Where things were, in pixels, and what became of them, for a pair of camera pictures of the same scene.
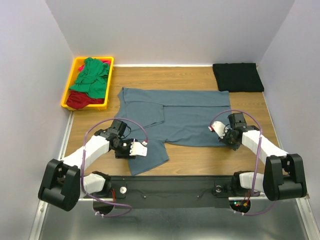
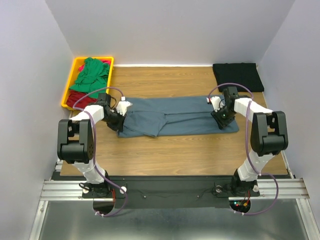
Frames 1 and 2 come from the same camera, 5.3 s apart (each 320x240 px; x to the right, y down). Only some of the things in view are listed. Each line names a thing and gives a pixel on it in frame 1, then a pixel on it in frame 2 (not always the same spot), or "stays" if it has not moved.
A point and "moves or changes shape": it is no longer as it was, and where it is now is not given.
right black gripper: x=233 y=146 -> x=222 y=122
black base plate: x=171 y=191 stays
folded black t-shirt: x=238 y=77 stays
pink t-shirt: x=82 y=67 stays
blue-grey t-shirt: x=170 y=118 moves or changes shape
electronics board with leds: x=240 y=206 stays
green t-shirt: x=92 y=78 stays
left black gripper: x=126 y=154 -> x=118 y=127
